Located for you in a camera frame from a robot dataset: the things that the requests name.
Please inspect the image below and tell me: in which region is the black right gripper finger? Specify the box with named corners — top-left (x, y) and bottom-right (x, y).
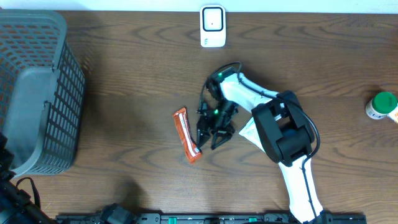
top-left (211, 129), bottom-right (235, 150)
top-left (197, 116), bottom-right (210, 149)

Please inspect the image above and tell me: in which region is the red Top chocolate bar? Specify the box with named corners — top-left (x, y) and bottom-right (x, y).
top-left (173, 107), bottom-right (202, 164)

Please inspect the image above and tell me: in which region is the mint Zappy wipes pack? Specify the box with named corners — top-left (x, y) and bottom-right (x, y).
top-left (239, 118), bottom-right (265, 152)

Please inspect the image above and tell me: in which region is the green lid jar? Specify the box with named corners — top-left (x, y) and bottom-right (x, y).
top-left (365, 91), bottom-right (397, 119)

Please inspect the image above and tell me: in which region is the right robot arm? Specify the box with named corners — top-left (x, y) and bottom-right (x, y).
top-left (197, 64), bottom-right (323, 223)

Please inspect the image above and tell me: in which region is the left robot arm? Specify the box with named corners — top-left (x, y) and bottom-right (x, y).
top-left (1, 134), bottom-right (55, 224)

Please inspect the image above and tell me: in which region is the white barcode scanner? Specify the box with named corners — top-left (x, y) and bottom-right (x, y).
top-left (200, 5), bottom-right (226, 48)

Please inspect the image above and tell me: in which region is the grey plastic mesh basket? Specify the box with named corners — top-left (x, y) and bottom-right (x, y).
top-left (1, 9), bottom-right (86, 176)

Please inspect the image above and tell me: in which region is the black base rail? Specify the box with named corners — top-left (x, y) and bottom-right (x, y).
top-left (55, 203), bottom-right (368, 224)

